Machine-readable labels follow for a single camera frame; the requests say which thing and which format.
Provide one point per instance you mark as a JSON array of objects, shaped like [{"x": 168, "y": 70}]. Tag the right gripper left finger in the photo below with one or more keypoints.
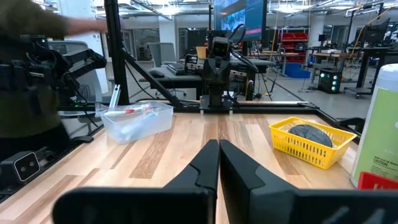
[{"x": 186, "y": 199}]

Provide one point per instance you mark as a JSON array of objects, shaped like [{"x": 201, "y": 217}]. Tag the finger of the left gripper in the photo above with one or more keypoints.
[
  {"x": 224, "y": 70},
  {"x": 210, "y": 70}
]

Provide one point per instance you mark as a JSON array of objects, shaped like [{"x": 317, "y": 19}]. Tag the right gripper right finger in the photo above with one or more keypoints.
[{"x": 248, "y": 199}]

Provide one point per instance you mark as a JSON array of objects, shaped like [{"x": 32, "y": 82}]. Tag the blue toothbrush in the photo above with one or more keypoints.
[{"x": 136, "y": 126}]

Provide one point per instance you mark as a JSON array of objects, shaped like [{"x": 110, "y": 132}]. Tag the black round bagged item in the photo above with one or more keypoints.
[{"x": 311, "y": 135}]

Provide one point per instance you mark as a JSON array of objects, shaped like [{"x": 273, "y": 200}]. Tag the red toothbrush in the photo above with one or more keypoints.
[{"x": 127, "y": 111}]

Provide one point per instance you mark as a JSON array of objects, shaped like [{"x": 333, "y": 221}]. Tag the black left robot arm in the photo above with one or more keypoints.
[{"x": 216, "y": 96}]

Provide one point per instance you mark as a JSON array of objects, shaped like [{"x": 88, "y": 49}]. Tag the person's forearm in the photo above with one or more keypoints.
[{"x": 87, "y": 26}]

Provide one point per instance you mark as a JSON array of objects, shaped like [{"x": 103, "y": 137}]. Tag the yellow cup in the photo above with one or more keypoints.
[{"x": 201, "y": 53}]

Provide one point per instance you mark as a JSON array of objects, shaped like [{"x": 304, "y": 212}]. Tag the grey labelled box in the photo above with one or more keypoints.
[{"x": 191, "y": 63}]

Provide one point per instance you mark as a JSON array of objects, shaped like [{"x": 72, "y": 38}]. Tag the black keyboard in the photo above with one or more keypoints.
[{"x": 176, "y": 69}]

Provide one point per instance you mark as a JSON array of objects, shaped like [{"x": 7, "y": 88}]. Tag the black computer mouse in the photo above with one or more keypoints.
[{"x": 157, "y": 74}]

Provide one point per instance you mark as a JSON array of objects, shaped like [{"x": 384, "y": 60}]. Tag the large computer monitor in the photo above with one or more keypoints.
[{"x": 239, "y": 15}]

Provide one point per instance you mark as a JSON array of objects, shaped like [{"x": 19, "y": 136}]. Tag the blue storage bin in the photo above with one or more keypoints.
[{"x": 297, "y": 71}]

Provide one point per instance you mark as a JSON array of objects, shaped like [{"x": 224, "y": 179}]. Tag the red storage bin shelf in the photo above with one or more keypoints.
[{"x": 293, "y": 43}]

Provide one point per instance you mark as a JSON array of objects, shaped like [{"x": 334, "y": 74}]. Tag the yellow plastic basket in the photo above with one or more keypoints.
[{"x": 311, "y": 155}]

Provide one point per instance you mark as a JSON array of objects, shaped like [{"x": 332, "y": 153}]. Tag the clear plastic container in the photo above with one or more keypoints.
[{"x": 149, "y": 130}]

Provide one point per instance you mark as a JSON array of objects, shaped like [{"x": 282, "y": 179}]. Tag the silver angled profile piece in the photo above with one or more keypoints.
[{"x": 114, "y": 96}]

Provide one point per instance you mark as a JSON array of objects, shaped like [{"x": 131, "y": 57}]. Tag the black lit computer tower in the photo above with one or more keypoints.
[{"x": 329, "y": 81}]

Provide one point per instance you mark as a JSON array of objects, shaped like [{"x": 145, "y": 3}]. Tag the wooden top work table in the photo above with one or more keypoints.
[{"x": 332, "y": 56}]

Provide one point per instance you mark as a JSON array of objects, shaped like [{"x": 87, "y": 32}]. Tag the white green wipes canister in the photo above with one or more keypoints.
[{"x": 379, "y": 130}]

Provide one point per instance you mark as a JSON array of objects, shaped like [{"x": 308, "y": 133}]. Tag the black work desk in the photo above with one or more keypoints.
[{"x": 373, "y": 51}]

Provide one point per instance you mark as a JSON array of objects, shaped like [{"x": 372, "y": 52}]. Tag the small black monitor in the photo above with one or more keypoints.
[{"x": 376, "y": 32}]

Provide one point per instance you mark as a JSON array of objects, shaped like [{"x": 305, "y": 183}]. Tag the person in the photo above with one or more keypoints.
[{"x": 25, "y": 118}]

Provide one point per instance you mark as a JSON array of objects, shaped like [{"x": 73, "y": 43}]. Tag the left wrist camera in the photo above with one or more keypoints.
[{"x": 220, "y": 47}]

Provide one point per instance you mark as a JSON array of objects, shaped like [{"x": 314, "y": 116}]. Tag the black aluminium table frame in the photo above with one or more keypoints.
[{"x": 116, "y": 62}]

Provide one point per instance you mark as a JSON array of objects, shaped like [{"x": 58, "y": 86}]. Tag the black frame bracket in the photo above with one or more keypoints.
[{"x": 351, "y": 123}]

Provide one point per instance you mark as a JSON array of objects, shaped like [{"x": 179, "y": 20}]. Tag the table-level camera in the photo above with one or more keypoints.
[{"x": 27, "y": 166}]

